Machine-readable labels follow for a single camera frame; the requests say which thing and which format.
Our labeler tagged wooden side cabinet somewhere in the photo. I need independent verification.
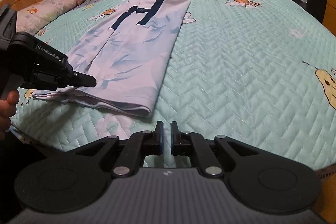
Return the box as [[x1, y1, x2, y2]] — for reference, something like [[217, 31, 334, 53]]
[[323, 0, 336, 36]]

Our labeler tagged person's left hand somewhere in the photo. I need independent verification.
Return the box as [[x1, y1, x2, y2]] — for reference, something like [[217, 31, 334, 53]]
[[0, 90, 19, 140]]

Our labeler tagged mint quilted bee bedspread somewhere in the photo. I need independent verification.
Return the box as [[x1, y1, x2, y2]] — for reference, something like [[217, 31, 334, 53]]
[[11, 0, 335, 170]]

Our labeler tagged white shirt with navy trim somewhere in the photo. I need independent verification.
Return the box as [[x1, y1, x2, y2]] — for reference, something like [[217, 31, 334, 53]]
[[34, 0, 191, 117]]

